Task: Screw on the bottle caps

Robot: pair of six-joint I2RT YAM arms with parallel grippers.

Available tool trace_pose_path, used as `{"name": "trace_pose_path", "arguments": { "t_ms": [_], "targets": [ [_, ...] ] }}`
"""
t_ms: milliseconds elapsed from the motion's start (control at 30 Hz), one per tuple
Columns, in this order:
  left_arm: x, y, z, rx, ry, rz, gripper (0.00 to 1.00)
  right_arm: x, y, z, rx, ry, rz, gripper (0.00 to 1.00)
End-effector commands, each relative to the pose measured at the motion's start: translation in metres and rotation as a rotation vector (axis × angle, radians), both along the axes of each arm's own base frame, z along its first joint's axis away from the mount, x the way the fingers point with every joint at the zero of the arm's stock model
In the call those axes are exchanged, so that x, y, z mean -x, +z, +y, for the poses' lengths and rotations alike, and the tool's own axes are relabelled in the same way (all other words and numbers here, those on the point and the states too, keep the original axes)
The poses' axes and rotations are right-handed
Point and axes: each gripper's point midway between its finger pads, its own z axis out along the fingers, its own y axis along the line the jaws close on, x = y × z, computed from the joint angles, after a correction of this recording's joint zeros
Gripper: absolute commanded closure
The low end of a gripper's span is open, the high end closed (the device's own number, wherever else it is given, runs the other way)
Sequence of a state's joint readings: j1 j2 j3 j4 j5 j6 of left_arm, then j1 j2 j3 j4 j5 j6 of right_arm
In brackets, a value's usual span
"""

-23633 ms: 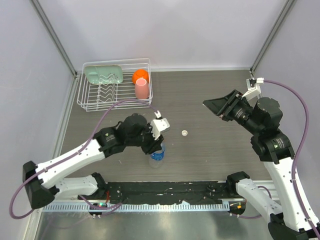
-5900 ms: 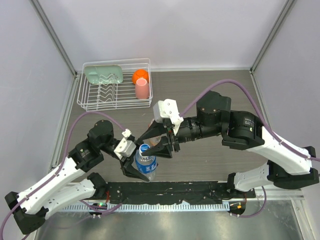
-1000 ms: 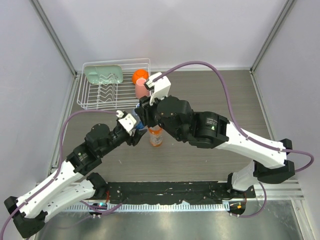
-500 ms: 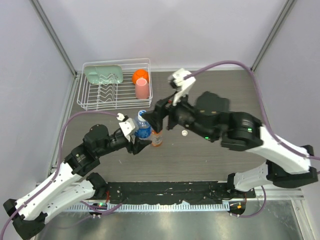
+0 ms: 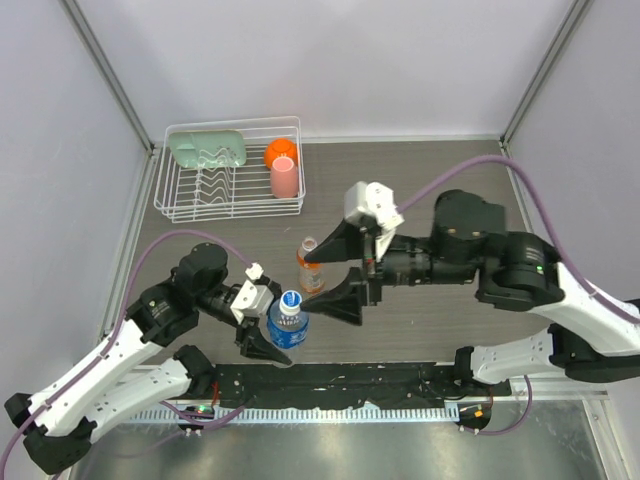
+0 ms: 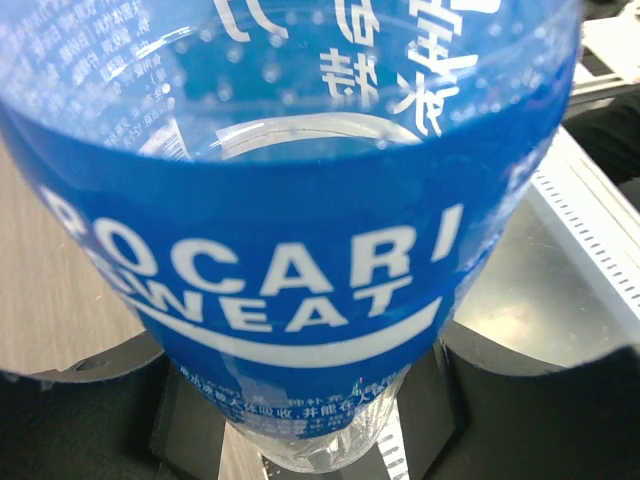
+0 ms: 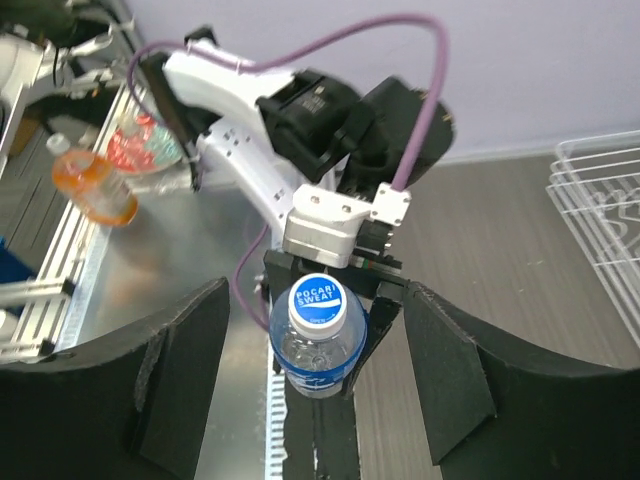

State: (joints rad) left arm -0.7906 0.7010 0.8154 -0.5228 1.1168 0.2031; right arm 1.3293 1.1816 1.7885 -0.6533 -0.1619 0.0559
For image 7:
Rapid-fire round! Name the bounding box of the white slotted cable duct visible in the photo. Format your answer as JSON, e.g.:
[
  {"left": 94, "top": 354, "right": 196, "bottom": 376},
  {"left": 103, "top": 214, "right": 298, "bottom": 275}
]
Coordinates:
[{"left": 264, "top": 344, "right": 287, "bottom": 480}]

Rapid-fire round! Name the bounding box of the blue label water bottle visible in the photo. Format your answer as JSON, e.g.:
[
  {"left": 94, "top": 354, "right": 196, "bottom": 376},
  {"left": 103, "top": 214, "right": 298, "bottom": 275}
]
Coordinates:
[{"left": 271, "top": 279, "right": 368, "bottom": 399}]

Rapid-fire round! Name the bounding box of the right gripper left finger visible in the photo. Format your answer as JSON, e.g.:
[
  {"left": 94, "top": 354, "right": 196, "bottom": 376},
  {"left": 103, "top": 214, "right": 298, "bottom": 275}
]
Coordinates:
[{"left": 1, "top": 278, "right": 230, "bottom": 479}]

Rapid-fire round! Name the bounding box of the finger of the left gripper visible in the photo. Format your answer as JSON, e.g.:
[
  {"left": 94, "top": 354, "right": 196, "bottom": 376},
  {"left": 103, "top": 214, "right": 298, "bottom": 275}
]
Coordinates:
[{"left": 263, "top": 250, "right": 300, "bottom": 350}]

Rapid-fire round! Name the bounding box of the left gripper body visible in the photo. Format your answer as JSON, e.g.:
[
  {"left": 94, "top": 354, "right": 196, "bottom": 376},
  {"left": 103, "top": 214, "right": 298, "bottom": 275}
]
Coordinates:
[{"left": 261, "top": 220, "right": 408, "bottom": 305}]

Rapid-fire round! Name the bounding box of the orange drink bottle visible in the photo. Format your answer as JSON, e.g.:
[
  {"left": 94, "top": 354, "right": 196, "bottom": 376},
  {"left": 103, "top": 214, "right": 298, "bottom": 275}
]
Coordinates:
[{"left": 46, "top": 133, "right": 138, "bottom": 227}]

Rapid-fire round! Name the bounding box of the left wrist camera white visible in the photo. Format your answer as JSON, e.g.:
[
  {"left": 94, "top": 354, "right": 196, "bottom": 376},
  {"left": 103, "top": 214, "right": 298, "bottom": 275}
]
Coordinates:
[{"left": 282, "top": 183, "right": 412, "bottom": 268}]

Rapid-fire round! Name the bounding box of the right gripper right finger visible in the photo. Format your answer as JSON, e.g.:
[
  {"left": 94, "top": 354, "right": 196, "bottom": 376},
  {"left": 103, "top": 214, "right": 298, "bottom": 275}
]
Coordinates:
[{"left": 404, "top": 282, "right": 639, "bottom": 479}]

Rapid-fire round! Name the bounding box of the white wire dish rack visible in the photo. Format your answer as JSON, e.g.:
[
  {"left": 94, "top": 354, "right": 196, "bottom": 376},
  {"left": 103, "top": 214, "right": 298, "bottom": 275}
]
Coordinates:
[{"left": 544, "top": 130, "right": 640, "bottom": 301}]

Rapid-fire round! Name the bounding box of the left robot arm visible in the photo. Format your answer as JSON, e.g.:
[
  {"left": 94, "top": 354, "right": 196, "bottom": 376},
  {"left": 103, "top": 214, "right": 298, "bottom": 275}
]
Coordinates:
[{"left": 131, "top": 14, "right": 454, "bottom": 399}]

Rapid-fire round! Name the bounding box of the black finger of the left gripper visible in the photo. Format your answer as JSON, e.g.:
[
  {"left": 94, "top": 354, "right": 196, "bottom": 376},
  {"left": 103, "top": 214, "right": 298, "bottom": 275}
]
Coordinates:
[{"left": 341, "top": 297, "right": 401, "bottom": 398}]

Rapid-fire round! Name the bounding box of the white blue bottle cap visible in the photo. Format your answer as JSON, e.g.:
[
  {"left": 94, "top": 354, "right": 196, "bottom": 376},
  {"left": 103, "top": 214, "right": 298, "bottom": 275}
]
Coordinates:
[{"left": 287, "top": 273, "right": 347, "bottom": 341}]

